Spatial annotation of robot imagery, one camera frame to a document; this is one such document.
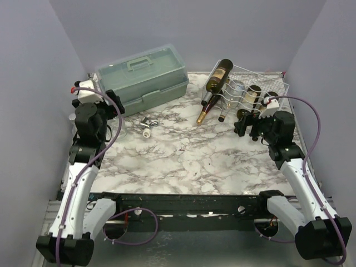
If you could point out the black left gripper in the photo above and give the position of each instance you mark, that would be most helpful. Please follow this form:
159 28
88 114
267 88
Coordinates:
115 98

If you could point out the clear bottle black gold cap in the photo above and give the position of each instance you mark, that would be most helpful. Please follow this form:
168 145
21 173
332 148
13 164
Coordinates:
232 96

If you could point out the silver metal stopper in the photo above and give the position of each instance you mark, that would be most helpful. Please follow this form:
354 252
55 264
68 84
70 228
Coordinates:
148 123

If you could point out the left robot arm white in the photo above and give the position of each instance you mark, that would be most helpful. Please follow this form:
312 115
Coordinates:
95 219

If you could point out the white wire wine rack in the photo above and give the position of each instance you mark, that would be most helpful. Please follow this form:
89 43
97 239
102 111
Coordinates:
245 89

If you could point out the clear bottle silver cap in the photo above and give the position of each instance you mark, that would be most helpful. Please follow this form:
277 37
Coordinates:
72 118

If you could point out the red wine bottle gold cap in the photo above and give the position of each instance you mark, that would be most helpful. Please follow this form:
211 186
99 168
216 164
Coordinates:
208 102

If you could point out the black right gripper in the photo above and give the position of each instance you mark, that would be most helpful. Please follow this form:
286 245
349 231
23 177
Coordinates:
251 125

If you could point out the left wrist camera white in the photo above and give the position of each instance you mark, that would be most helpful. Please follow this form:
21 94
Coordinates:
87 96

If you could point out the green bottle silver neck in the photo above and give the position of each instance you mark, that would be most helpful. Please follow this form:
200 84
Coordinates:
271 96

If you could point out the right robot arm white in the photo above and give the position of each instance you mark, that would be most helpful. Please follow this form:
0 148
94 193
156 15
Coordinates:
319 232

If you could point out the green bottle cream label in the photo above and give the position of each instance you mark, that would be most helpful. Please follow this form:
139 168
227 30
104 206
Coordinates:
249 101

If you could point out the green plastic toolbox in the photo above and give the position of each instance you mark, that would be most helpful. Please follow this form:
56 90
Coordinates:
145 80

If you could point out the dark bottle tan label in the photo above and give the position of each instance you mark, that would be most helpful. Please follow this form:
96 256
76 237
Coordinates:
217 79

